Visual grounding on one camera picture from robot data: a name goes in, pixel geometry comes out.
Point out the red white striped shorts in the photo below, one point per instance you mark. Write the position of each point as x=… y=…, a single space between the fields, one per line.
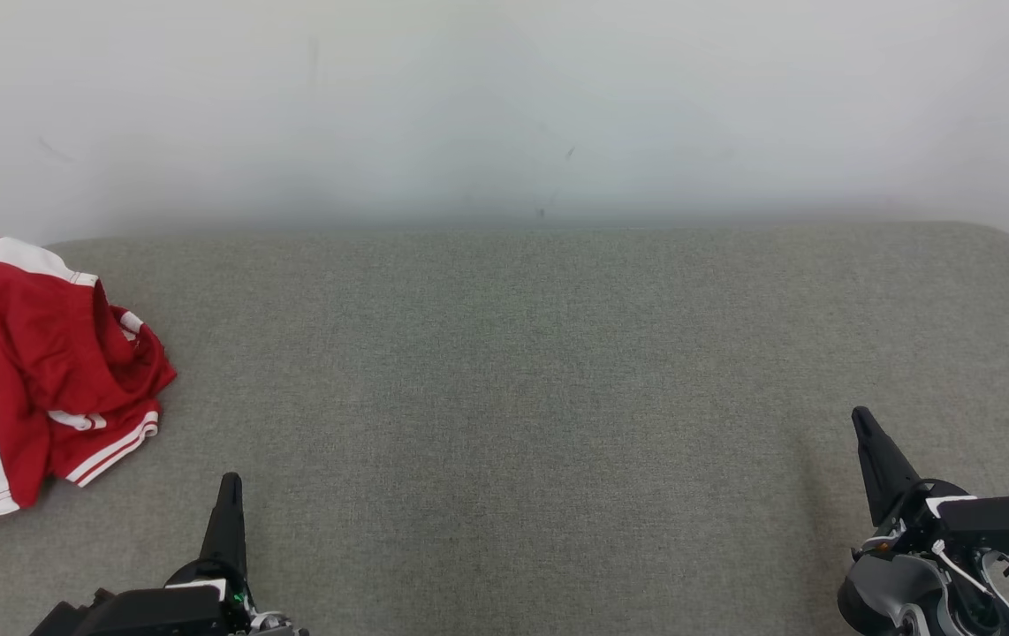
x=45 y=336

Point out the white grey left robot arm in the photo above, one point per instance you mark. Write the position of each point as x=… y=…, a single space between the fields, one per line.
x=279 y=627

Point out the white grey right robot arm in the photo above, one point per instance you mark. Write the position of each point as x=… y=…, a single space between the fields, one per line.
x=889 y=587

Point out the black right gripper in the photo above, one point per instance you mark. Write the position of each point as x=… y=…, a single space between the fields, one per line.
x=920 y=521

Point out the grey fabric sofa seat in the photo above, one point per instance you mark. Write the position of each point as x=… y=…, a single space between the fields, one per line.
x=504 y=397

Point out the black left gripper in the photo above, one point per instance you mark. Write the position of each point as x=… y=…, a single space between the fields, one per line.
x=222 y=576

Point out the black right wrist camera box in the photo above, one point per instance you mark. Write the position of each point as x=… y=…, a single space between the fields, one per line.
x=999 y=530

